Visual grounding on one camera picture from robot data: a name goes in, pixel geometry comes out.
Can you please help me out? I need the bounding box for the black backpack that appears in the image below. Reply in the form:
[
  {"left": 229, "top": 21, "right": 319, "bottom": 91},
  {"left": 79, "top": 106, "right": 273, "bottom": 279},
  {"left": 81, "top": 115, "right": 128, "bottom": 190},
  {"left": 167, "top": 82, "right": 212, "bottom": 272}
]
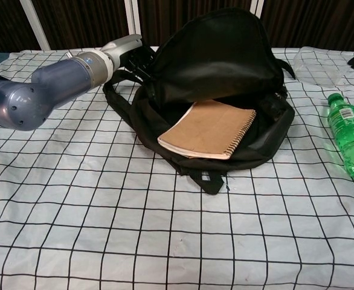
[{"left": 103, "top": 7, "right": 296, "bottom": 195}]

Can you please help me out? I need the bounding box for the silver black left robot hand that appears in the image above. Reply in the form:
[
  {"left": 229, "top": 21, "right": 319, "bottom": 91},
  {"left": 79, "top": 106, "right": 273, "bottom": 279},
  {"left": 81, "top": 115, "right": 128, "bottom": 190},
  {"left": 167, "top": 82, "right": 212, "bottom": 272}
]
[{"left": 100, "top": 34, "right": 156, "bottom": 82}]

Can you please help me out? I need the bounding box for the white black checkered tablecloth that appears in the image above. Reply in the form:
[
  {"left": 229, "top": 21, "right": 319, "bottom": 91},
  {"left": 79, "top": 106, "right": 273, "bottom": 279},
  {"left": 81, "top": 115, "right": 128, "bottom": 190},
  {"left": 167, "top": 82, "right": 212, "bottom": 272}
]
[{"left": 0, "top": 45, "right": 354, "bottom": 290}]

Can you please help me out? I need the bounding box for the white frame post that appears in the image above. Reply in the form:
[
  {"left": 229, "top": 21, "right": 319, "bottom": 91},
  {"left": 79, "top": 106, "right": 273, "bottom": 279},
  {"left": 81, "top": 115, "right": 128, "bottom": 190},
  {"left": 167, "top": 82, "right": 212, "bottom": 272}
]
[
  {"left": 124, "top": 0, "right": 144, "bottom": 36},
  {"left": 251, "top": 0, "right": 265, "bottom": 18},
  {"left": 19, "top": 0, "right": 51, "bottom": 51}
]

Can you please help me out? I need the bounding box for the dark brown curtain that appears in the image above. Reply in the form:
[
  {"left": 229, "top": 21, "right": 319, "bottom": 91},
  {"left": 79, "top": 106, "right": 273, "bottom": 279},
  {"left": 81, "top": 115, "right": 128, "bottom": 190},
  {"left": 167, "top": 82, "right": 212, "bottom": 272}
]
[{"left": 0, "top": 0, "right": 354, "bottom": 52}]

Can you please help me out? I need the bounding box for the green plastic bottle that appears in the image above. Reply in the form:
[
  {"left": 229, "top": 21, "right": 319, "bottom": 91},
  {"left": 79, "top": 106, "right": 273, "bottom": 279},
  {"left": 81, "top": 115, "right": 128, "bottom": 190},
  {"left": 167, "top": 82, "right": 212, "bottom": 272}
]
[{"left": 327, "top": 92, "right": 354, "bottom": 182}]

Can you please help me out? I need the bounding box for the clear plastic container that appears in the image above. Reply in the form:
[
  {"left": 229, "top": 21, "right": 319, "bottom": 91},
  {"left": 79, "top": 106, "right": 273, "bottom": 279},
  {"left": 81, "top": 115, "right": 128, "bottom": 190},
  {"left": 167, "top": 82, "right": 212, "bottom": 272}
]
[{"left": 292, "top": 47, "right": 353, "bottom": 88}]

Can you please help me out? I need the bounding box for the brown spiral notebook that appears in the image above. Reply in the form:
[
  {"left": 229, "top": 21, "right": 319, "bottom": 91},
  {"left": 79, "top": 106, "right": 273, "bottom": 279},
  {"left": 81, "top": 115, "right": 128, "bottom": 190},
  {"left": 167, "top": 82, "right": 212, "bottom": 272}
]
[{"left": 157, "top": 100, "right": 257, "bottom": 160}]

